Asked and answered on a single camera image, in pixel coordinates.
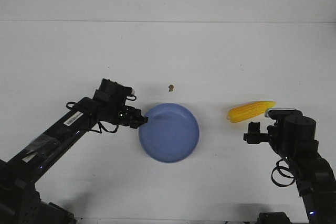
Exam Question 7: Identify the blue round plate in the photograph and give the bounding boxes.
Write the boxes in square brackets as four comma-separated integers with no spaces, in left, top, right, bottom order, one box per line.
[139,103,200,163]

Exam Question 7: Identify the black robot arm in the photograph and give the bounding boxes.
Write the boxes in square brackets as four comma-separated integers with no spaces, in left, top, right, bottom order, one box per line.
[1,79,148,193]
[243,110,335,223]

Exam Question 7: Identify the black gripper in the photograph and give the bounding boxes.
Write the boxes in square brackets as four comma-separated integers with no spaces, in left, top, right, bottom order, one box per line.
[243,122,281,145]
[93,79,148,129]

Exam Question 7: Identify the yellow corn cob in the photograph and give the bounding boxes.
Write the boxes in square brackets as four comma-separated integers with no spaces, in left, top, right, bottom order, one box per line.
[227,101,276,123]

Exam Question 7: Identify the small brown table stain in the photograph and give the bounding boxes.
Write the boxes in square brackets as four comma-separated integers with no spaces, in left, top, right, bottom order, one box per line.
[169,84,174,92]

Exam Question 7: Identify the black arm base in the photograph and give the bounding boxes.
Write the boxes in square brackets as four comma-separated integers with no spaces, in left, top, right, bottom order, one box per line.
[257,212,292,224]
[1,161,77,223]

